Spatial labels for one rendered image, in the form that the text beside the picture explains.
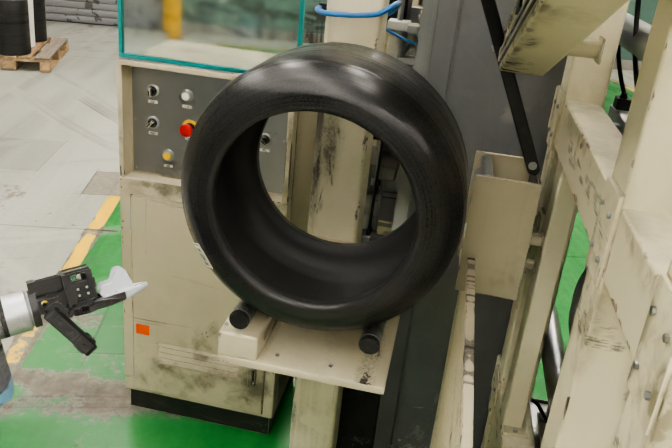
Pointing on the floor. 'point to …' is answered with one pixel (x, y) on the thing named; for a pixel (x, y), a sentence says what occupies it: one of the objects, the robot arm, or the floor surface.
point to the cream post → (342, 156)
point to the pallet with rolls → (26, 30)
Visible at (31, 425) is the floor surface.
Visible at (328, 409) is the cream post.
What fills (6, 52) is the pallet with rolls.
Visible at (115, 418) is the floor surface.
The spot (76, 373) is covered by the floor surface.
